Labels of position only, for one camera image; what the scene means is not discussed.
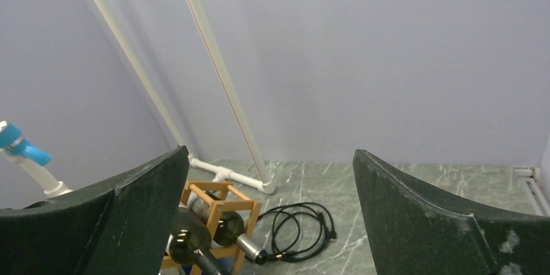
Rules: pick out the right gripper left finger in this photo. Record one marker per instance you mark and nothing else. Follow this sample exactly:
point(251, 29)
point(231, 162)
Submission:
point(119, 225)

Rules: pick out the dark wine bottle front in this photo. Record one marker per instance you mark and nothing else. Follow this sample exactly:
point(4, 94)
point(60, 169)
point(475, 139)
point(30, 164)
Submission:
point(230, 230)

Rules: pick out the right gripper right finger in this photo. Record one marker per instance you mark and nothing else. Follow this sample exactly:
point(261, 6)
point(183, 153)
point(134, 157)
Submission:
point(414, 227)

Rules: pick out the white PVC pipe frame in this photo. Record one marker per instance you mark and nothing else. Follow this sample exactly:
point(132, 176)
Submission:
point(103, 85)

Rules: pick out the wooden wine rack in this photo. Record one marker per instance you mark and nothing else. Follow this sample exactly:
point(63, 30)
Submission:
point(221, 197)

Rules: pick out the dark wine bottle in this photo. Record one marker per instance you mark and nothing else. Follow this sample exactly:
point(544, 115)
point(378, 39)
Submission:
point(189, 243)
point(230, 230)

